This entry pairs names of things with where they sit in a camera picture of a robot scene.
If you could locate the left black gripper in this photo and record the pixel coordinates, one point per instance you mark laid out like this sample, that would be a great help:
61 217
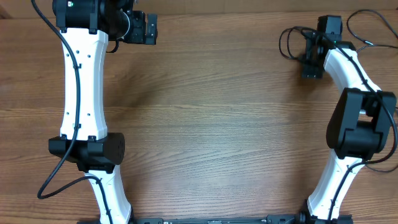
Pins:
139 35

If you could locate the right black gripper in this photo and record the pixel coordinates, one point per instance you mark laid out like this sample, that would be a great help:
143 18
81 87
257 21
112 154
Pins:
311 71

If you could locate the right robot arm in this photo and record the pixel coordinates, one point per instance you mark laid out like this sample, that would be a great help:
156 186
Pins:
359 125

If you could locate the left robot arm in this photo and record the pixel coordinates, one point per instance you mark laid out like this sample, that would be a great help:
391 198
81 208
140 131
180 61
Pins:
85 29

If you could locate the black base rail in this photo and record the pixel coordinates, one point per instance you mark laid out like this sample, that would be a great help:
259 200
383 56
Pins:
270 219

